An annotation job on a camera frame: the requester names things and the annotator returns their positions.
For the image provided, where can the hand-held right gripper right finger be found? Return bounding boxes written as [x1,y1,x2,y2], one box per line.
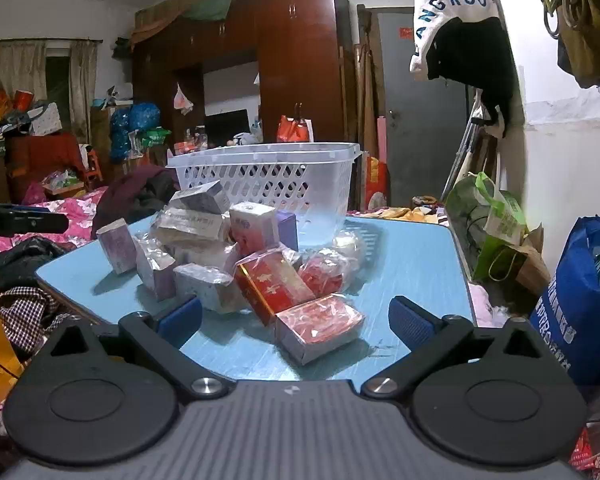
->
[361,296,556,402]

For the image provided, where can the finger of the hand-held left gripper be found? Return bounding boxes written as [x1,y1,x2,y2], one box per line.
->
[11,204,70,235]

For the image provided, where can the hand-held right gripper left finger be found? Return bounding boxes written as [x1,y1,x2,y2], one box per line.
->
[42,295,237,403]

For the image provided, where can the white floral box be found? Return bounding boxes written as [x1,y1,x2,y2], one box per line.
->
[173,262,236,312]

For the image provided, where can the lavender box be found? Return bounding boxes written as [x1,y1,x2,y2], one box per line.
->
[135,239,177,302]
[96,220,137,275]

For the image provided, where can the red white box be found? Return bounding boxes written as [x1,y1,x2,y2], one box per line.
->
[275,293,366,366]

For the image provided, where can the beige box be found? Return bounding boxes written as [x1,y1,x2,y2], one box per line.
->
[152,207,231,248]

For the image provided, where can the white round packet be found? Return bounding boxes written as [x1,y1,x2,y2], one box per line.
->
[332,229,369,263]

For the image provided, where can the red round packet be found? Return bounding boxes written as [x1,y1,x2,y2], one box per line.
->
[298,249,352,297]

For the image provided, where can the red gold box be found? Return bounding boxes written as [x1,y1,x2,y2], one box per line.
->
[233,252,317,327]

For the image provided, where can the pink white box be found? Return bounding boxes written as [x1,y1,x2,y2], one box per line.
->
[228,202,280,257]

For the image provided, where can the grey box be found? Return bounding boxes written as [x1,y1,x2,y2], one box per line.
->
[169,180,231,216]

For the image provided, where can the purple box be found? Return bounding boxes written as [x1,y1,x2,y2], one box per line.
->
[276,211,299,252]

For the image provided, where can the white plastic basket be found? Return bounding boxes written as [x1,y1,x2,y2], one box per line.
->
[166,142,363,241]

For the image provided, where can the pink floral blanket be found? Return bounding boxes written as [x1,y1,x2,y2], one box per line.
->
[0,187,110,257]

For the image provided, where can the black garment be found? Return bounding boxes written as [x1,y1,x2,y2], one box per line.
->
[0,235,77,294]

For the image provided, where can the red cloth covered cabinet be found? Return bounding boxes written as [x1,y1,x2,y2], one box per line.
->
[5,132,87,202]

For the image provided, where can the checkered cloth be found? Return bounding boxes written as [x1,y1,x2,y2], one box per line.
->
[0,286,75,357]

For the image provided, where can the green white bag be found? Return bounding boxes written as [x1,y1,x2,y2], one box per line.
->
[444,171,527,282]

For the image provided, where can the blue plastic sack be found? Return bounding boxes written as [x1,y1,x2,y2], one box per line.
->
[109,102,161,162]

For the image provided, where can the brown paper bag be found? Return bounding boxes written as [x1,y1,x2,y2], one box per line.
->
[489,225,552,297]

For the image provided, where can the red printed sack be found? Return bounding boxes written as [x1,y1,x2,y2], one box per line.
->
[364,156,390,211]

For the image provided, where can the beige curtains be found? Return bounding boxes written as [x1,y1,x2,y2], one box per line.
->
[0,40,99,143]

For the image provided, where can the blue shopping bag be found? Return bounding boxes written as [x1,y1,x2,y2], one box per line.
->
[529,215,600,387]

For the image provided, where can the metal crutches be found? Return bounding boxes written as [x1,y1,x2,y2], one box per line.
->
[440,89,487,202]

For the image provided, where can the white pink plastic bag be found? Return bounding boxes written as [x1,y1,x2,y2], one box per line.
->
[173,82,195,116]

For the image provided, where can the grey door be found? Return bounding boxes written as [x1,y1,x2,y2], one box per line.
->
[367,7,470,207]

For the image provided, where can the black television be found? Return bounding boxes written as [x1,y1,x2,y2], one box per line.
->
[204,109,251,147]

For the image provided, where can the orange white plastic bag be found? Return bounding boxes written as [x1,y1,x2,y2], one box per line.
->
[277,115,315,144]

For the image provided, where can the red patterned bag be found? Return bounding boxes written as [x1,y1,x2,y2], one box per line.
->
[569,427,600,472]

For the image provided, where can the white black hanging jacket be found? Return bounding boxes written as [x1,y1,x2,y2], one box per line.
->
[408,0,519,139]

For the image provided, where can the brown wooden wardrobe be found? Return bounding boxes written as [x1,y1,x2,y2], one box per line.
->
[131,0,355,161]

